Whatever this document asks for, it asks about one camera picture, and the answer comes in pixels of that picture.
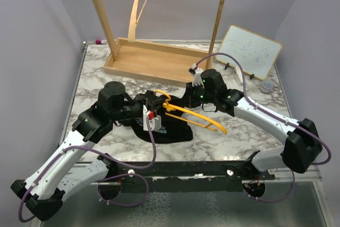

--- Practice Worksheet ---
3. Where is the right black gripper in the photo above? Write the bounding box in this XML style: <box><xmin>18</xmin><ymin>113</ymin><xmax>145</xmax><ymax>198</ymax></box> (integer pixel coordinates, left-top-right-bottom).
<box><xmin>178</xmin><ymin>81</ymin><xmax>216</xmax><ymax>108</ymax></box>

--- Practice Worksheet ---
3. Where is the yellow plastic hanger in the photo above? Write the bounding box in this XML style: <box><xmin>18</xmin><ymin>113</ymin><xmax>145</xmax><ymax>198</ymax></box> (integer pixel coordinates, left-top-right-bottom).
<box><xmin>153</xmin><ymin>89</ymin><xmax>228</xmax><ymax>135</ymax></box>

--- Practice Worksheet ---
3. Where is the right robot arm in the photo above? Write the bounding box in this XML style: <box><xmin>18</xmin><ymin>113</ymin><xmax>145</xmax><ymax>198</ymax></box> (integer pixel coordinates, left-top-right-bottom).
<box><xmin>181</xmin><ymin>69</ymin><xmax>322</xmax><ymax>180</ymax></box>

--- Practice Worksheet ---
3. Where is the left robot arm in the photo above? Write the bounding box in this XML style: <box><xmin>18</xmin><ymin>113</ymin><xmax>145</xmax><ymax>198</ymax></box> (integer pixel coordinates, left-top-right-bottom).
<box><xmin>11</xmin><ymin>81</ymin><xmax>171</xmax><ymax>223</ymax></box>

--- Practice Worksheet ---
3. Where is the light wooden hanger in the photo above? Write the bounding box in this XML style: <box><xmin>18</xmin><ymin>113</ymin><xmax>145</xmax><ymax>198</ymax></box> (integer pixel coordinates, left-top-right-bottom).
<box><xmin>127</xmin><ymin>0</ymin><xmax>148</xmax><ymax>43</ymax></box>

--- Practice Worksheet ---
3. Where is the white board eraser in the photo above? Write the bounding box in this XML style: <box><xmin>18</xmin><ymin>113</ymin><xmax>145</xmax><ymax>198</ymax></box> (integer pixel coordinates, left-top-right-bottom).
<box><xmin>233</xmin><ymin>66</ymin><xmax>244</xmax><ymax>86</ymax></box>

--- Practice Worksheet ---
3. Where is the wooden clothes rack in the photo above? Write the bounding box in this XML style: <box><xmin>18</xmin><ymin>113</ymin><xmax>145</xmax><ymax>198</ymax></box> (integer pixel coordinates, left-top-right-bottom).
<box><xmin>92</xmin><ymin>0</ymin><xmax>225</xmax><ymax>87</ymax></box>

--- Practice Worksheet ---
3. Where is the small clear cup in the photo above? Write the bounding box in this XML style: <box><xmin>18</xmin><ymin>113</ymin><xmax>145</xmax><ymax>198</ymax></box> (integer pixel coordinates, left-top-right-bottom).
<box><xmin>260</xmin><ymin>80</ymin><xmax>275</xmax><ymax>94</ymax></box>

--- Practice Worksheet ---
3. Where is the small whiteboard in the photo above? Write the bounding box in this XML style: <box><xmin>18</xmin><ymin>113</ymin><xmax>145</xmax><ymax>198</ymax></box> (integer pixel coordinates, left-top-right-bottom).
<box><xmin>216</xmin><ymin>25</ymin><xmax>283</xmax><ymax>80</ymax></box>

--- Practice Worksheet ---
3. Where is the pink capped marker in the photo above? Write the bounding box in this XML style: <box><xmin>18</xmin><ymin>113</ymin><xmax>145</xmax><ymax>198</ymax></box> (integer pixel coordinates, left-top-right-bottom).
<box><xmin>95</xmin><ymin>40</ymin><xmax>106</xmax><ymax>45</ymax></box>

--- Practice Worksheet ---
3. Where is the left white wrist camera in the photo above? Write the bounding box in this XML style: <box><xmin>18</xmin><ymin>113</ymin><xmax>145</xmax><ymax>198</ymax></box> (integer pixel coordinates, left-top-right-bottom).
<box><xmin>142</xmin><ymin>105</ymin><xmax>162</xmax><ymax>131</ymax></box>

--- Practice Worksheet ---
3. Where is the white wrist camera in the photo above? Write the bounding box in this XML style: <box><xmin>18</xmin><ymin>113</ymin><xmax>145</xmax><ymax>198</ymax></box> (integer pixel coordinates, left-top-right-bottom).
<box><xmin>142</xmin><ymin>105</ymin><xmax>162</xmax><ymax>131</ymax></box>
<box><xmin>189</xmin><ymin>63</ymin><xmax>203</xmax><ymax>87</ymax></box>

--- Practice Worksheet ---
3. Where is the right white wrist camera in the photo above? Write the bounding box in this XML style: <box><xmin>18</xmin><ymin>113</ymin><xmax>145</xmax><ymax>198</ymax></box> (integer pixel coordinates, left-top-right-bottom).
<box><xmin>189</xmin><ymin>63</ymin><xmax>203</xmax><ymax>87</ymax></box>

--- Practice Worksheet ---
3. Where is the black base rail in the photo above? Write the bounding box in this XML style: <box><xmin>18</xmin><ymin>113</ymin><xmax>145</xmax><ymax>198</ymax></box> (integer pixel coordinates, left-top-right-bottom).
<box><xmin>96</xmin><ymin>160</ymin><xmax>275</xmax><ymax>193</ymax></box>

